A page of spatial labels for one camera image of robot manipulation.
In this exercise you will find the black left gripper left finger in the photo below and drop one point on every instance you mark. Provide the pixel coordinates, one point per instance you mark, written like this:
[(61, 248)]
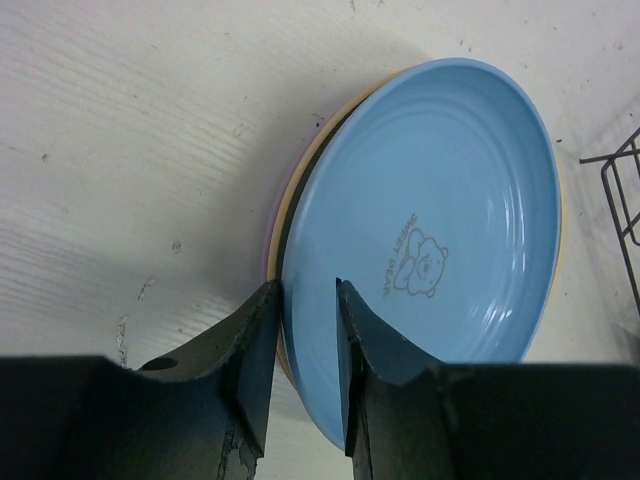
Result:
[(199, 411)]

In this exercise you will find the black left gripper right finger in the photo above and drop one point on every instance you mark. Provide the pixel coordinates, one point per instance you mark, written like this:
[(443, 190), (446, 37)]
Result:
[(407, 415)]

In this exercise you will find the purple plate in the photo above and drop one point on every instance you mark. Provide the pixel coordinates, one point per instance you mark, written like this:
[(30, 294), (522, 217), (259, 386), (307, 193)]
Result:
[(284, 181)]

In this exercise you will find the yellow plate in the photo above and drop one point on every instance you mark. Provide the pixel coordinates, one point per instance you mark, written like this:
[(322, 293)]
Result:
[(300, 200)]

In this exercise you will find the blue plate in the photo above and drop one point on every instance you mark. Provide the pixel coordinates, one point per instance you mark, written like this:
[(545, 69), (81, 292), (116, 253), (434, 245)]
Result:
[(430, 225)]

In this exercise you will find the black wire dish rack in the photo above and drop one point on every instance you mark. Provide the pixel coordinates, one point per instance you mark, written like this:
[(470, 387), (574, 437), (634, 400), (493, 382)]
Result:
[(620, 177)]

